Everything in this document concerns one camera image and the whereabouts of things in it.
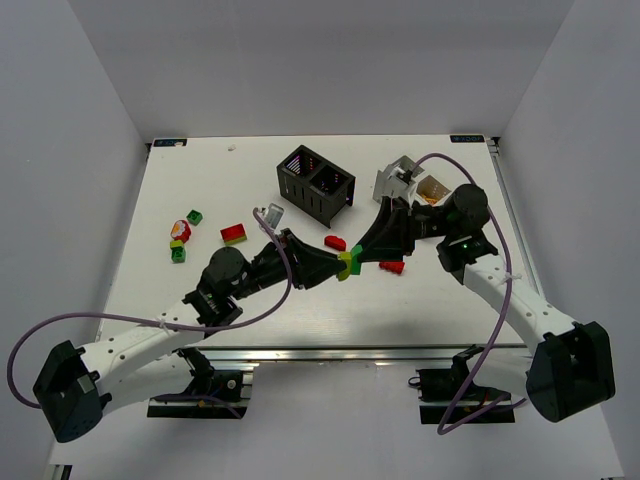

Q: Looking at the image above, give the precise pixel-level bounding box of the red and lime lego stack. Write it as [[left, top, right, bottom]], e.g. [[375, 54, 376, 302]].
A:
[[220, 223, 247, 246]]

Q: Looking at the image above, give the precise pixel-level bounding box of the red flower lego piece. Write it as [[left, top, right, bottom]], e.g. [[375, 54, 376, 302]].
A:
[[170, 219, 192, 243]]

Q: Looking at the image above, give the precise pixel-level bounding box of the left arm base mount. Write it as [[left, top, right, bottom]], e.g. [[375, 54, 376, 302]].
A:
[[147, 348, 253, 420]]

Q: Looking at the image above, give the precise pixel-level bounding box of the blue label sticker right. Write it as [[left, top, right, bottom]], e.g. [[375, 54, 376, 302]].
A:
[[449, 134, 485, 143]]

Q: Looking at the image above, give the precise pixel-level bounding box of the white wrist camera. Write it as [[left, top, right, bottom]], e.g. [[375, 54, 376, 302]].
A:
[[256, 203, 284, 231], [386, 168, 417, 202]]

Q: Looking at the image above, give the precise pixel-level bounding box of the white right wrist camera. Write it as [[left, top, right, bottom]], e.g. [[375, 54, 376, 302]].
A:
[[386, 168, 417, 202]]

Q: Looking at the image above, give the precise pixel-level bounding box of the blue label sticker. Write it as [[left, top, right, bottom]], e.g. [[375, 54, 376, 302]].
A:
[[152, 138, 187, 148], [449, 134, 485, 143]]

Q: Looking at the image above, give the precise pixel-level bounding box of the blue label sticker left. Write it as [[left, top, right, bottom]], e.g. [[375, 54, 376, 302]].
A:
[[152, 138, 187, 148]]

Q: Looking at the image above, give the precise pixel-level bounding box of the black two-slot container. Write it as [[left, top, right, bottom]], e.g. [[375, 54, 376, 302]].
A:
[[276, 145, 356, 228]]

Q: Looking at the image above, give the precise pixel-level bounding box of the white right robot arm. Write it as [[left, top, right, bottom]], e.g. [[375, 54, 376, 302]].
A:
[[357, 184, 616, 423]]

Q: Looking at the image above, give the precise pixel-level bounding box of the red lego with lime top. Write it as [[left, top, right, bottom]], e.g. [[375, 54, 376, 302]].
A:
[[379, 261, 405, 275]]

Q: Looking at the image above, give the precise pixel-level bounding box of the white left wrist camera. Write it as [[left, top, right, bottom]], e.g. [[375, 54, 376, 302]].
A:
[[256, 203, 284, 231]]

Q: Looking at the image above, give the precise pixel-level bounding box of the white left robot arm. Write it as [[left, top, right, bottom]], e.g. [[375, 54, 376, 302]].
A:
[[33, 229, 349, 443]]

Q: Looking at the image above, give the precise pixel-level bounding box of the green and lime lego stack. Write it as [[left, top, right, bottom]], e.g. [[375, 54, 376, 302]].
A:
[[336, 245, 363, 281]]

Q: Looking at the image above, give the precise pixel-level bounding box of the aluminium table edge rail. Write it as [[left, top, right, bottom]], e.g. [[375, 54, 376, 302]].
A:
[[92, 345, 534, 365]]

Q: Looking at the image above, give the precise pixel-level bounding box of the green square lego brick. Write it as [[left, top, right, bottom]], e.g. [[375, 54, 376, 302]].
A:
[[186, 210, 203, 226]]

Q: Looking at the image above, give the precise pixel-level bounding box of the yellow 2x4 lego brick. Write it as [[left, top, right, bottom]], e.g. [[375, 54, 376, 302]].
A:
[[421, 194, 440, 205]]

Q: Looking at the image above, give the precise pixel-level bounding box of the white two-slot container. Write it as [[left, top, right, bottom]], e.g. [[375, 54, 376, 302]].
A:
[[372, 156, 451, 206]]

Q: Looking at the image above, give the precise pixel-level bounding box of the green lime small lego stack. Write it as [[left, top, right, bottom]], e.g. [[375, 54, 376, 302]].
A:
[[169, 240, 186, 264]]

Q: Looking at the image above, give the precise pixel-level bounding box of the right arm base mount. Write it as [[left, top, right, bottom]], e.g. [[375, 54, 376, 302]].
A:
[[407, 349, 516, 426]]

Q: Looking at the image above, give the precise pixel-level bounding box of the red rounded lego brick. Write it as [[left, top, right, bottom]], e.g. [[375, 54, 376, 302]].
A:
[[324, 235, 347, 252]]

